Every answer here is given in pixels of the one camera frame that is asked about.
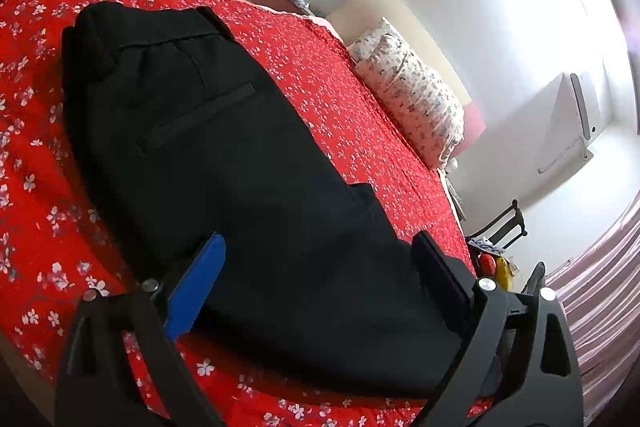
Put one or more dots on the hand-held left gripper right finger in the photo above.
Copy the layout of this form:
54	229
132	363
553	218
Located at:
440	272

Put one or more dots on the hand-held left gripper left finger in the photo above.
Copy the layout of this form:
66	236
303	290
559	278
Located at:
195	292

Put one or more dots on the black pants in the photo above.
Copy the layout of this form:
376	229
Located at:
250	182

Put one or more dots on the red cloth bundle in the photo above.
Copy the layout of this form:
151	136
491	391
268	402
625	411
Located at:
486	267

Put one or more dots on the yellow cloth bundle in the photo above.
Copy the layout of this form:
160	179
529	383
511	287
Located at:
504	274

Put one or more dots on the black wooden chair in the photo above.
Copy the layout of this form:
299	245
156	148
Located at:
510	222

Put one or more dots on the white round lamp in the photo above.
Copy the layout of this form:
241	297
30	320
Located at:
452	163

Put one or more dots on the pink curtain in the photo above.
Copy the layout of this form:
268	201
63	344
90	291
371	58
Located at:
600	297

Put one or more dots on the red floral blanket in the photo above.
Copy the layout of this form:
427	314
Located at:
50	182

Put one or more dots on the floral print pillow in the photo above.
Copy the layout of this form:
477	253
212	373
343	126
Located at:
410	92

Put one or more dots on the white air conditioner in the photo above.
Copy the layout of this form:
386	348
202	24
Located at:
575	117

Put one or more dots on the cream and pink headboard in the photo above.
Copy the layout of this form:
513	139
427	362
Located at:
360	7

